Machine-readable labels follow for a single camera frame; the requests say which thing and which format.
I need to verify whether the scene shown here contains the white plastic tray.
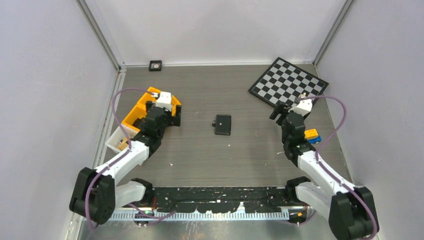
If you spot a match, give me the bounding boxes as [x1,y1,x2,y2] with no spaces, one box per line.
[104,125,138,154]

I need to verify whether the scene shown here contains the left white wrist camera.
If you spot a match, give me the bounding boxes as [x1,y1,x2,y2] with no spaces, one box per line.
[152,91,173,112]

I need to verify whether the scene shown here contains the gold card with stripe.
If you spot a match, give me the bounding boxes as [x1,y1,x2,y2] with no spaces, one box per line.
[116,138,129,151]

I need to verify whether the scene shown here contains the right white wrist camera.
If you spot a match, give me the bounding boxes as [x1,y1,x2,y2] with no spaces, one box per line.
[289,98,313,117]

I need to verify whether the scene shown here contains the black white chessboard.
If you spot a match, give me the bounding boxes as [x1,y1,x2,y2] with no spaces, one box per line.
[248,57,329,107]

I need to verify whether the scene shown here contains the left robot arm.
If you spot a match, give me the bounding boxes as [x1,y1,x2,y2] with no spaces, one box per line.
[69,101,182,225]

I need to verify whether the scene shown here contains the yellow plastic bin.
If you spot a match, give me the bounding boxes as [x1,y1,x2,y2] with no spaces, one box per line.
[121,104,147,132]
[136,86,182,116]

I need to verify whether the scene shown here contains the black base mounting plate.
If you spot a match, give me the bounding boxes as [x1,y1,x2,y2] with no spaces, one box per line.
[132,186,311,214]

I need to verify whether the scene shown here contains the small black square box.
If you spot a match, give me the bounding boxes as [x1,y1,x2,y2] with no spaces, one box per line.
[148,60,163,72]

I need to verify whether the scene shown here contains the black leather card holder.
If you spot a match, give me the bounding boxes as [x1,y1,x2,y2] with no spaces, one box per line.
[212,114,232,136]

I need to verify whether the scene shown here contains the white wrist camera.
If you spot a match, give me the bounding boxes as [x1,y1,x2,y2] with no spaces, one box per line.
[152,91,173,112]
[289,98,313,117]

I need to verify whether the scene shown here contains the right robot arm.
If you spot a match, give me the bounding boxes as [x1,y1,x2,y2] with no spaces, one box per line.
[269,102,379,240]

